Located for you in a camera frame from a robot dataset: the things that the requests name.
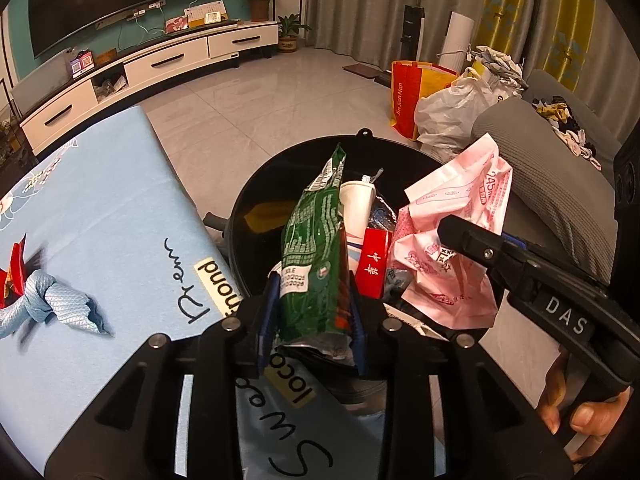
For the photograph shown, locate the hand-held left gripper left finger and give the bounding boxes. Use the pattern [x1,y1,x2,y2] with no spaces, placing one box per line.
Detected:
[42,272,282,480]

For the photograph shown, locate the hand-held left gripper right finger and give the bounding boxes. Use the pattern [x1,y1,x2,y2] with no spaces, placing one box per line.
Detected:
[350,284,577,480]

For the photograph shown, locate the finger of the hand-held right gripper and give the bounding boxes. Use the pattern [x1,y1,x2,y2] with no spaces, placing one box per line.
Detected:
[502,231,546,257]
[437,214,543,293]

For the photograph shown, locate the pink plastic bag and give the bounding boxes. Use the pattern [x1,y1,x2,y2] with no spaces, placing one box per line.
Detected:
[387,132,515,332]

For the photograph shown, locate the green snack bag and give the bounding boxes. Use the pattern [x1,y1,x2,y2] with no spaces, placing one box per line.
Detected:
[277,142,359,357]

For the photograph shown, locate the white paper cup blue stripe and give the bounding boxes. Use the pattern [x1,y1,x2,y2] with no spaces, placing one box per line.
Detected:
[340,172,379,242]

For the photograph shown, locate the black trash bin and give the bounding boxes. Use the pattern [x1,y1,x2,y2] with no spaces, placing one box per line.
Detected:
[224,129,501,397]

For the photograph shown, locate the person's right hand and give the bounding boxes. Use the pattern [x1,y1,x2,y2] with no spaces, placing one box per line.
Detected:
[537,350,634,464]

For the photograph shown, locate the grey sofa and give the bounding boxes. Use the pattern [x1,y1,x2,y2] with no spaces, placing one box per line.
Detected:
[471,68,632,287]

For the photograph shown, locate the clear plastic wrapper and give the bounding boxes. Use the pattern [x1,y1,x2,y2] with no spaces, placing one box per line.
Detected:
[369,195,402,234]

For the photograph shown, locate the yellow wrapper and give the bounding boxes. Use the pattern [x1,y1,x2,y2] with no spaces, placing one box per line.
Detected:
[243,200,297,234]

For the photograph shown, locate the patterned clothes on sofa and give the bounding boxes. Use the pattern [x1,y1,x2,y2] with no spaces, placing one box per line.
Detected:
[529,94,609,172]

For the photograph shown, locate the white plastic bag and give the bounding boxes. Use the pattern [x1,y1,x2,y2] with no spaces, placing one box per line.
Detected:
[413,66,502,154]

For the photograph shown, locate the orange yellow shopping bag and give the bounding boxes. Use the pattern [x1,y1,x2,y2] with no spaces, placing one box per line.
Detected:
[389,59,462,142]

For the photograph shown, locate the pile of light clothes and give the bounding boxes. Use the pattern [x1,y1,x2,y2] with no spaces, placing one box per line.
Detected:
[469,44,527,92]

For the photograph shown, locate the dark floor mat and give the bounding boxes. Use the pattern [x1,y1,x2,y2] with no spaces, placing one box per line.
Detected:
[342,61,397,87]

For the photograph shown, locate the knotted blue cloth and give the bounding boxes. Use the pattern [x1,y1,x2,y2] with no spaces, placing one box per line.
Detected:
[0,268,114,347]

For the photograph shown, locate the white paper roll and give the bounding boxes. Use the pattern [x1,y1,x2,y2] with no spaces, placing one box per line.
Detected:
[444,10,474,59]

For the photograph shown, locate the yellow curtain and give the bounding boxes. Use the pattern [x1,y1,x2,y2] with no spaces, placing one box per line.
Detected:
[479,0,602,97]

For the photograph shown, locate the black upright vacuum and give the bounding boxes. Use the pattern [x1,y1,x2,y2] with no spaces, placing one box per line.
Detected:
[399,0,427,64]

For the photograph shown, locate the red snack packet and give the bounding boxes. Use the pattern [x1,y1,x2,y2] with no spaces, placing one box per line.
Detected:
[0,233,29,311]

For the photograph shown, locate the grey curtain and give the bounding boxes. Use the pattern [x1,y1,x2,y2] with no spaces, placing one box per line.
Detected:
[304,0,497,69]

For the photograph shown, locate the white tv cabinet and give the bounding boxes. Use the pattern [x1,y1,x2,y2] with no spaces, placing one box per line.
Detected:
[19,20,280,159]

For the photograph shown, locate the small potted plant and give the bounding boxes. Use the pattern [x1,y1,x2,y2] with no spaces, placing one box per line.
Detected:
[276,13,312,54]

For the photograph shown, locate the desk calendar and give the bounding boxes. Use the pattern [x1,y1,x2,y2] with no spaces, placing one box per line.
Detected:
[183,0,229,27]

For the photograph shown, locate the white power strip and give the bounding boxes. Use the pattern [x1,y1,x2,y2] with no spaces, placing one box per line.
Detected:
[126,0,167,22]

